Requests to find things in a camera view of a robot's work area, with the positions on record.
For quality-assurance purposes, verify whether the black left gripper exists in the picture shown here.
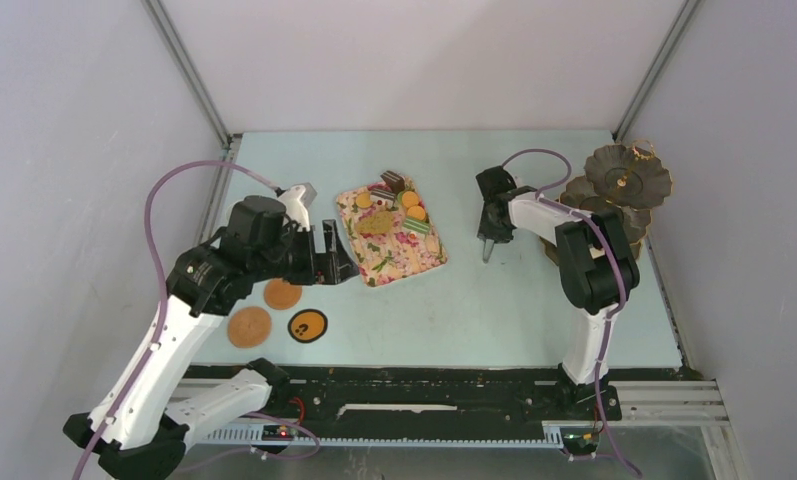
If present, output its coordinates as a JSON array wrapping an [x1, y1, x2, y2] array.
[[251, 219, 359, 285]]

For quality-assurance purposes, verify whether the brown oval cookie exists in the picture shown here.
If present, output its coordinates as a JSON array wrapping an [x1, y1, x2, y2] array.
[[355, 210, 394, 235]]

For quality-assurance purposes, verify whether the green striped cake slice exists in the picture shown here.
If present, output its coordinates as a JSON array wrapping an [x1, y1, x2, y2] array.
[[402, 217, 432, 235]]

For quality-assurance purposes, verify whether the three tier black cake stand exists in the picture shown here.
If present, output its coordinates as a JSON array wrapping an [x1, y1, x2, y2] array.
[[557, 139, 673, 258]]

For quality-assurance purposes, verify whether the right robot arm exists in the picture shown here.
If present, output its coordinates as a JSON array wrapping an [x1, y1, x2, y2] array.
[[476, 166, 640, 420]]

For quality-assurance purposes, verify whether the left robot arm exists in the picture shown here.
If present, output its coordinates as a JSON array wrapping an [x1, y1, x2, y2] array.
[[63, 192, 359, 479]]

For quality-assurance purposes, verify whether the floral rectangular tray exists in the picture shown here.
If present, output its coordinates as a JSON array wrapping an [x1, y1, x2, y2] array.
[[336, 172, 448, 288]]

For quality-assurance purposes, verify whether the upper wooden round coaster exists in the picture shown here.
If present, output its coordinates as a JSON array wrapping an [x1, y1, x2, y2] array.
[[263, 278, 303, 310]]

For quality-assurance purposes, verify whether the wooden round coaster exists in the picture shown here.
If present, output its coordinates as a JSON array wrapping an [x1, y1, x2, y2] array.
[[227, 307, 272, 349], [263, 278, 303, 310]]

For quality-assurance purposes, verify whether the orange question mark coaster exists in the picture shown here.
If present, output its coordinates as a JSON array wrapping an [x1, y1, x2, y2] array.
[[287, 309, 329, 344]]

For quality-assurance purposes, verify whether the small yellow cookie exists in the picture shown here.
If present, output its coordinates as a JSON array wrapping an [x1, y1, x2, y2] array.
[[354, 192, 373, 209]]

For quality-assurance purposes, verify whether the orange round biscuit lower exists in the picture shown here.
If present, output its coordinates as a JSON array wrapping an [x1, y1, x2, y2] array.
[[406, 205, 428, 222]]

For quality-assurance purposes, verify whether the orange round biscuit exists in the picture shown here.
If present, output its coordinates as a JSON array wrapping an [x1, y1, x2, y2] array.
[[398, 190, 420, 209], [406, 205, 428, 222]]

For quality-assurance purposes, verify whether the striped chocolate cake slice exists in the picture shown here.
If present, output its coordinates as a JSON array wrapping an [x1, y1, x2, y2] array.
[[369, 188, 396, 202]]

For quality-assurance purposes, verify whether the orange round biscuit upper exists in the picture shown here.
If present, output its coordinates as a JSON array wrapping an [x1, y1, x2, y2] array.
[[398, 190, 420, 209]]

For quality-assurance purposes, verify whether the chocolate cake piece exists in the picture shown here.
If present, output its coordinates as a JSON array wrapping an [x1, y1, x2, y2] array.
[[380, 170, 406, 194]]

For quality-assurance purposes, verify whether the lower wooden round coaster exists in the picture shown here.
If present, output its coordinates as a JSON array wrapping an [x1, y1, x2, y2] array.
[[227, 307, 272, 349]]

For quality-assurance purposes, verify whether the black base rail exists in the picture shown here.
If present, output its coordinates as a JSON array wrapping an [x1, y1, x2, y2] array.
[[172, 362, 621, 444]]

